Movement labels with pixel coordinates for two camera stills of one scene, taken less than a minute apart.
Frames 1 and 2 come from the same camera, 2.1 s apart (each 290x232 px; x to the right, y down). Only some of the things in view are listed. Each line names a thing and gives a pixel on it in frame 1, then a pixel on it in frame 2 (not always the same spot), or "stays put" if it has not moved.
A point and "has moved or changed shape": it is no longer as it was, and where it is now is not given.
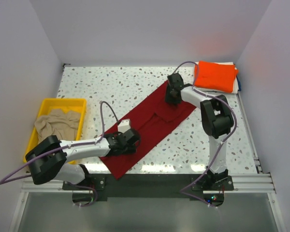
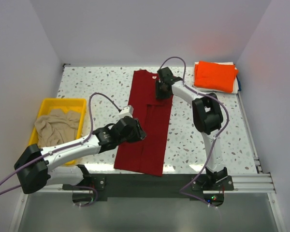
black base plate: (153, 187) stays put
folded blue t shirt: (239, 84) stays put
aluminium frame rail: (243, 183) stays put
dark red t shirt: (154, 119) has moved or changed shape
